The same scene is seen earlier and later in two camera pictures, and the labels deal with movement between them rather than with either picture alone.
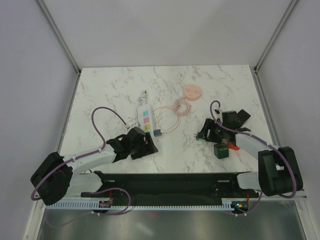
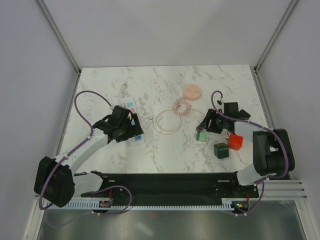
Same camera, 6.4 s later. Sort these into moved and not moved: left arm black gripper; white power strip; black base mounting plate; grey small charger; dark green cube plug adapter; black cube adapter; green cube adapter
Moved: white power strip; left arm black gripper; grey small charger
Not moved: dark green cube plug adapter; black cube adapter; black base mounting plate; green cube adapter
